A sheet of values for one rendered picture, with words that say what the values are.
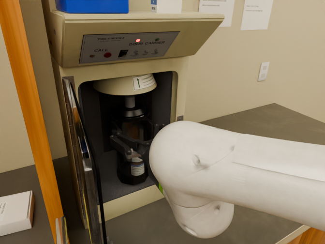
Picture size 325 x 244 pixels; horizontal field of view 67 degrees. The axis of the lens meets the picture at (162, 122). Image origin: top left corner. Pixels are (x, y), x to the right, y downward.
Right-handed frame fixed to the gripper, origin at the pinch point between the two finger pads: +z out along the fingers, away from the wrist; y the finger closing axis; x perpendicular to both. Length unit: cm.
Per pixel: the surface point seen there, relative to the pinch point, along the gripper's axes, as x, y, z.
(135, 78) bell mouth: -15.4, 0.1, -4.1
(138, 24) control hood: -29.2, 5.0, -17.7
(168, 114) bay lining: -2.9, -10.5, -3.1
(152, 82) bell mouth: -13.2, -5.3, -2.9
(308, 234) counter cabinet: 43, -56, -32
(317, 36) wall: -14, -150, 42
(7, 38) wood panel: -27.6, 25.0, -16.6
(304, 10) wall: -30, -128, 41
